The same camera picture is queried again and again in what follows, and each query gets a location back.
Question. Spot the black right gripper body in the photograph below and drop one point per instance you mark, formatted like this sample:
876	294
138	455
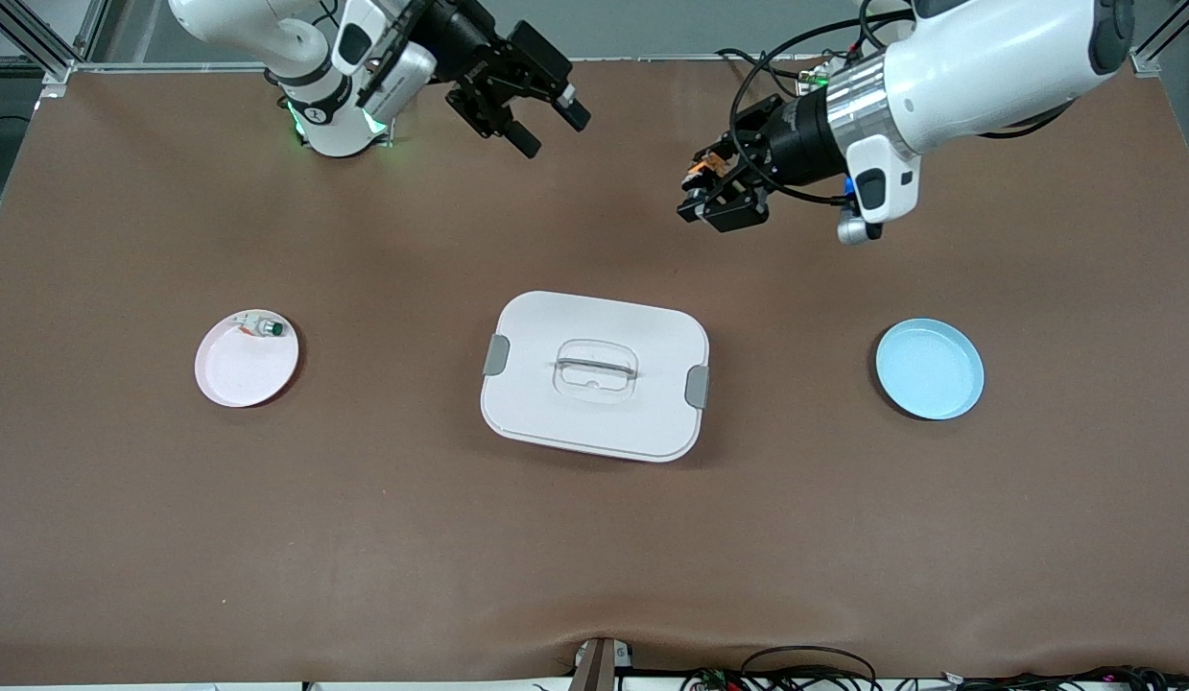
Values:
465	44

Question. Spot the light blue round plate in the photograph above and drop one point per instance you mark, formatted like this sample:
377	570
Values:
930	369

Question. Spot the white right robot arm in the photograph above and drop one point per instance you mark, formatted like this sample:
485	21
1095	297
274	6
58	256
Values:
316	125

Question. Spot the white lidded storage box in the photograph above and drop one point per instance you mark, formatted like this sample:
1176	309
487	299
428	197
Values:
594	413

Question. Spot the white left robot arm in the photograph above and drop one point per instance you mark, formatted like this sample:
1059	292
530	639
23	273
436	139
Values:
987	67

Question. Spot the silver table edge rail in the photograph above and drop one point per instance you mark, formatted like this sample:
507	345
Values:
642	61

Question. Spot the orange push-button switch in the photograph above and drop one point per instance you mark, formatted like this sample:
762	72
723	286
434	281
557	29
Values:
709	173

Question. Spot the brown camera stand post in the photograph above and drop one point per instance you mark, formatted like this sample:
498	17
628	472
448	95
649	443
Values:
599	667

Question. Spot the pink round plate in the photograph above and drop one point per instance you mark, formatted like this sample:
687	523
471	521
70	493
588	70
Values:
244	369

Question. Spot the green push-button switch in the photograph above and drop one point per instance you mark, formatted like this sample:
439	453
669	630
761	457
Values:
266	327

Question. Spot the aluminium frame profile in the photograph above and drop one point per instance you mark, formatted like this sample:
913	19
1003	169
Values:
37	43
1155	53

